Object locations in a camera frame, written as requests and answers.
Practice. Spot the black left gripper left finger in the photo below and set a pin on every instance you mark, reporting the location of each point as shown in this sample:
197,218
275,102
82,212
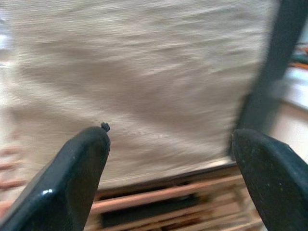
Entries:
67,180

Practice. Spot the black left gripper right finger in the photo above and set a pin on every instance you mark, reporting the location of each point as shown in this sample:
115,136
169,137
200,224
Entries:
272,183

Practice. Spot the wooden slatted wine rack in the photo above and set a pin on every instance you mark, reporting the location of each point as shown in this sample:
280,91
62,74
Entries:
156,195

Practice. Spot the black bar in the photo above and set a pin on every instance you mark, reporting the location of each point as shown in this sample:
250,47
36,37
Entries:
274,60

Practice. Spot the beige woven cloth mat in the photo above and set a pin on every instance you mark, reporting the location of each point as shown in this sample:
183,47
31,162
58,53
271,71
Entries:
144,72

